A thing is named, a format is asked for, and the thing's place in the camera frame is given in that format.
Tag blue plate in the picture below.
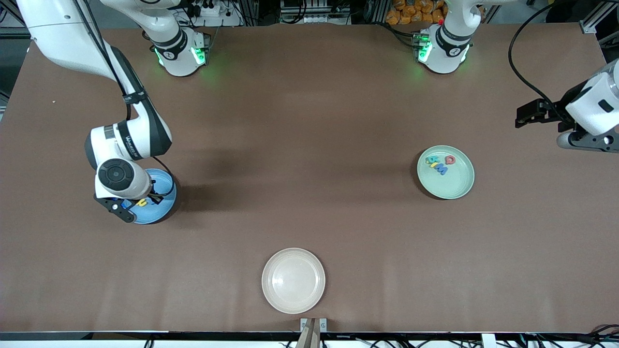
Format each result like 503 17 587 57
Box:
131 168 177 225

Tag pale green plate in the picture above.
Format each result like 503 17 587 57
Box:
417 145 475 200

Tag orange snack bags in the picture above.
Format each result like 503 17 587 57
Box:
385 0 448 26

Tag brown table cover mat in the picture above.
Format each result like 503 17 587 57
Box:
0 22 619 334

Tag beige plate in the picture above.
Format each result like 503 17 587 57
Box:
262 247 326 315

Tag white power strip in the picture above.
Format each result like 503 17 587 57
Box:
186 0 242 27
280 0 351 25

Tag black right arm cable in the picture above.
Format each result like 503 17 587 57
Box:
73 0 176 196

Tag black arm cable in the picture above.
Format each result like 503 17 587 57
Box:
508 0 578 121
73 0 176 196

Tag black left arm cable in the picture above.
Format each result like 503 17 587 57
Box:
508 0 578 121

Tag aluminium frame profile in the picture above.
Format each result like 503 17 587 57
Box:
580 0 619 34
0 10 32 39

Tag grey metal bracket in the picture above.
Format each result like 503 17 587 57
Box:
300 318 328 334

